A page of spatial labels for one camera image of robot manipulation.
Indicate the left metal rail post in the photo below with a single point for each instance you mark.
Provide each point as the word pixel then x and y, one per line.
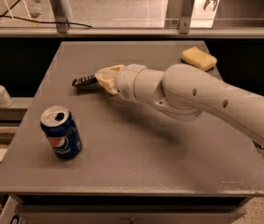
pixel 59 16

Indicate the black rxbar chocolate wrapper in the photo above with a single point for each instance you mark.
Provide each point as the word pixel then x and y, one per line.
pixel 84 81

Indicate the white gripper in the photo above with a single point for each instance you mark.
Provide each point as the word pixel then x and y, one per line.
pixel 126 80

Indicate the yellow sponge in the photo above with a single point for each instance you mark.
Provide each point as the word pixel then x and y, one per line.
pixel 199 58

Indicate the right metal rail post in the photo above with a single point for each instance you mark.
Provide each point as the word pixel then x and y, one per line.
pixel 185 18

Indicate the metal rail post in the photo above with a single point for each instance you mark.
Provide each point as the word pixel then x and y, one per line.
pixel 59 16
pixel 185 18

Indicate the blue pepsi can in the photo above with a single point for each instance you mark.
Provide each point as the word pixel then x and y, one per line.
pixel 61 131

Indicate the grey side shelf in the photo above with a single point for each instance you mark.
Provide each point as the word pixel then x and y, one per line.
pixel 17 110

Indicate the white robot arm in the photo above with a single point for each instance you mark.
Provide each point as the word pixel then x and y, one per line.
pixel 183 91

